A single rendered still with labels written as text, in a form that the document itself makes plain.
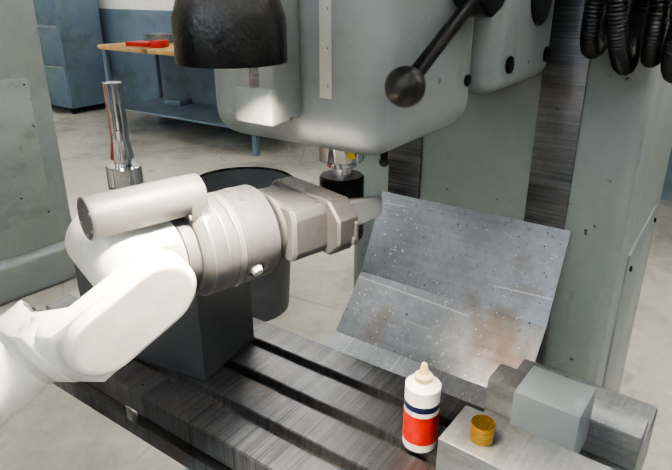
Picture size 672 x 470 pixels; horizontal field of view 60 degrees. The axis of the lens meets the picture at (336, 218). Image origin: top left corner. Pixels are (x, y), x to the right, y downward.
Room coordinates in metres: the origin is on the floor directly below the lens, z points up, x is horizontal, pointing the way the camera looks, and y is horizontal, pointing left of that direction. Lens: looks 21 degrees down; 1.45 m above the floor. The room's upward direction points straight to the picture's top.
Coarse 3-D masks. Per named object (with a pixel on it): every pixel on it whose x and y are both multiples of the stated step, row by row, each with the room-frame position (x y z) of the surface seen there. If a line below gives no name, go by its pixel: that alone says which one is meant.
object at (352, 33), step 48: (336, 0) 0.48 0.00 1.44; (384, 0) 0.47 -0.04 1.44; (432, 0) 0.52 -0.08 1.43; (336, 48) 0.48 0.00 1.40; (384, 48) 0.47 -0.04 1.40; (336, 96) 0.48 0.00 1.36; (384, 96) 0.47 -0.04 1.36; (432, 96) 0.53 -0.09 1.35; (336, 144) 0.49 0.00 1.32; (384, 144) 0.47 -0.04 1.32
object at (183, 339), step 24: (240, 288) 0.73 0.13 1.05; (192, 312) 0.66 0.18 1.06; (216, 312) 0.68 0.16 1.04; (240, 312) 0.73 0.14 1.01; (168, 336) 0.68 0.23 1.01; (192, 336) 0.66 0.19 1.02; (216, 336) 0.68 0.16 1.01; (240, 336) 0.73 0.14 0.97; (168, 360) 0.68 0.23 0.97; (192, 360) 0.66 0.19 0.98; (216, 360) 0.68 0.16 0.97
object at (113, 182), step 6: (138, 174) 0.77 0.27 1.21; (108, 180) 0.76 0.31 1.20; (114, 180) 0.75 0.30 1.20; (120, 180) 0.75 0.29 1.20; (126, 180) 0.76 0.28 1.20; (132, 180) 0.76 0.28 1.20; (138, 180) 0.77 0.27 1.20; (108, 186) 0.77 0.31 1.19; (114, 186) 0.75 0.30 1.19; (120, 186) 0.75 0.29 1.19; (126, 186) 0.75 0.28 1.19
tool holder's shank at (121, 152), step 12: (108, 84) 0.76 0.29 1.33; (120, 84) 0.77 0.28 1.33; (108, 96) 0.77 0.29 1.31; (120, 96) 0.77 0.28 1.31; (108, 108) 0.77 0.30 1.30; (120, 108) 0.77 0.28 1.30; (108, 120) 0.77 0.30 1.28; (120, 120) 0.77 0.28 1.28; (120, 132) 0.77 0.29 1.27; (120, 144) 0.76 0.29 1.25; (120, 156) 0.76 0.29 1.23; (132, 156) 0.77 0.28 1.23
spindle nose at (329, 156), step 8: (320, 152) 0.58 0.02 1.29; (328, 152) 0.57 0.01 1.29; (336, 152) 0.56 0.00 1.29; (344, 152) 0.56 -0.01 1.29; (320, 160) 0.58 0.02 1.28; (328, 160) 0.57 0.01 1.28; (336, 160) 0.56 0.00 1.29; (344, 160) 0.56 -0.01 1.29; (352, 160) 0.56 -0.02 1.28; (360, 160) 0.57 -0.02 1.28
